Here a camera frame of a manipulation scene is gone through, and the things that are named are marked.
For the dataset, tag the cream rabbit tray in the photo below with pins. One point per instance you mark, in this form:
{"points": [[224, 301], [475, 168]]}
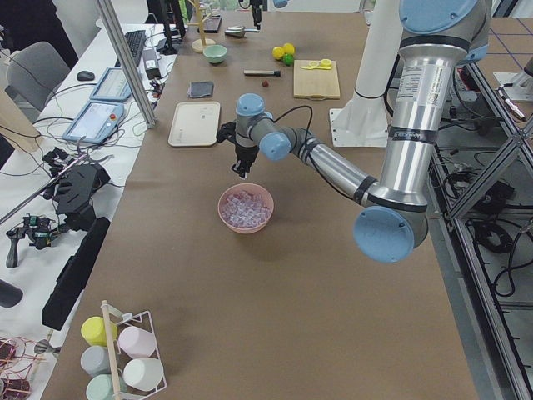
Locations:
{"points": [[194, 124]]}

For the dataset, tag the lemon half upper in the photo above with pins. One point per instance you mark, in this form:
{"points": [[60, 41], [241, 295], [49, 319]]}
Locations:
{"points": [[325, 63]]}

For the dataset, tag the black power box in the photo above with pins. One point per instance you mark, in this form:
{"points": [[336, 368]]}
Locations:
{"points": [[151, 65]]}

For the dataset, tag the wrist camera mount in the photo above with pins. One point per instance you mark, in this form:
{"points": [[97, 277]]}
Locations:
{"points": [[226, 132]]}

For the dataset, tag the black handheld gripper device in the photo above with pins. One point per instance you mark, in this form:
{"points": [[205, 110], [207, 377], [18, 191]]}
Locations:
{"points": [[73, 182]]}

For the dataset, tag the steel muddler with black tip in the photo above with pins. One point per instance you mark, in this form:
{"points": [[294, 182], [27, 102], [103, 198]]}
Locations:
{"points": [[262, 73]]}

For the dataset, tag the pink cup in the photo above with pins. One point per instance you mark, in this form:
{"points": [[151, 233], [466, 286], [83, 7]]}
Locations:
{"points": [[137, 342]]}

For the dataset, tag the wooden stand with round base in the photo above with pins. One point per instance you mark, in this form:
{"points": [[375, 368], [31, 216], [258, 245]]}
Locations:
{"points": [[201, 13]]}

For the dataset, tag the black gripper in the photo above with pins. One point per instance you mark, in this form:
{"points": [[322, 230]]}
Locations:
{"points": [[243, 154]]}

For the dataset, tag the blue teach pendant far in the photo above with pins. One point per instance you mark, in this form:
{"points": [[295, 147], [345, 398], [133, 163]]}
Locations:
{"points": [[112, 87]]}

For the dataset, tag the mint green cup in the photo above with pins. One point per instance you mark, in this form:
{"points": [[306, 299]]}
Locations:
{"points": [[100, 388]]}

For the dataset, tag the mint green bowl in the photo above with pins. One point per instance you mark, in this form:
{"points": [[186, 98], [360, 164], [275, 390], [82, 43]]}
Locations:
{"points": [[215, 53]]}

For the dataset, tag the grey cup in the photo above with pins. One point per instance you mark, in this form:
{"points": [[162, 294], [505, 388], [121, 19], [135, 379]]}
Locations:
{"points": [[95, 361]]}

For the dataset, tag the white cup rack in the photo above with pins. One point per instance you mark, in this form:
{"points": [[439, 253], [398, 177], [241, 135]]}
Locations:
{"points": [[115, 321]]}

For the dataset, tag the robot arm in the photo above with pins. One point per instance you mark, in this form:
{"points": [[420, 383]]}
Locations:
{"points": [[411, 52]]}

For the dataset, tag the yellow lemon upper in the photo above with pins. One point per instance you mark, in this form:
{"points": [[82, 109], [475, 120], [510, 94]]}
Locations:
{"points": [[278, 53]]}

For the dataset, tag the yellow cup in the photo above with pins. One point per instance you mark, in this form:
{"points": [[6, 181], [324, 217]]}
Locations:
{"points": [[93, 331]]}

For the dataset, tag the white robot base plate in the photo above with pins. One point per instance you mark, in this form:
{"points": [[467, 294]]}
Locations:
{"points": [[358, 127]]}

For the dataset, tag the yellow lemon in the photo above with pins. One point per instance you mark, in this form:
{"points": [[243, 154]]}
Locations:
{"points": [[289, 48], [278, 53]]}

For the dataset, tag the black keyboard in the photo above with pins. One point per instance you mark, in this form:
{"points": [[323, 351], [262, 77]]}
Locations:
{"points": [[135, 41]]}

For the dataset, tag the yellow lemon lower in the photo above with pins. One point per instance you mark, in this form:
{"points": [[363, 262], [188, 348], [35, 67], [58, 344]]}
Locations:
{"points": [[289, 48]]}

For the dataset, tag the green lime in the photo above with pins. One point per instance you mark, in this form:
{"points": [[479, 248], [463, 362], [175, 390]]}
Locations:
{"points": [[288, 59]]}

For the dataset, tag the grey folded cloth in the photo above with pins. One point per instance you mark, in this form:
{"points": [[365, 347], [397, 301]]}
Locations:
{"points": [[202, 89]]}

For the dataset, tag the pink bowl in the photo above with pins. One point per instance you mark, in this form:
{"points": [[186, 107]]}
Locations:
{"points": [[251, 188]]}

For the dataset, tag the grey office chair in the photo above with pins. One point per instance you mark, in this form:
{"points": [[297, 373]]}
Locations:
{"points": [[36, 72]]}

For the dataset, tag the blue teach pendant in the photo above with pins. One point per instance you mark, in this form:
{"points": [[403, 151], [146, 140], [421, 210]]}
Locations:
{"points": [[112, 87], [95, 123]]}

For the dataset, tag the pile of clear ice cubes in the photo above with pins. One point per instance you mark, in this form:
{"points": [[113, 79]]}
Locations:
{"points": [[242, 209]]}

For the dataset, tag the blue teach pendant near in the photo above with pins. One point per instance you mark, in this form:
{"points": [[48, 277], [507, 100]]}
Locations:
{"points": [[95, 123]]}

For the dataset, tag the black computer mouse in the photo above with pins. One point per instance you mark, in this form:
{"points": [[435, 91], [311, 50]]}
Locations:
{"points": [[85, 76]]}

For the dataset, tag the white cup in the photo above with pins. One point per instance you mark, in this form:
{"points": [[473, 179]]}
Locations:
{"points": [[143, 374]]}

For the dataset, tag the wooden cutting board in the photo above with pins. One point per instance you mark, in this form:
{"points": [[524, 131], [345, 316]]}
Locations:
{"points": [[318, 84]]}

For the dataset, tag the black long bar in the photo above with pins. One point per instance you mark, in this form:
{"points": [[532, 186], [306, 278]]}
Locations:
{"points": [[74, 276]]}

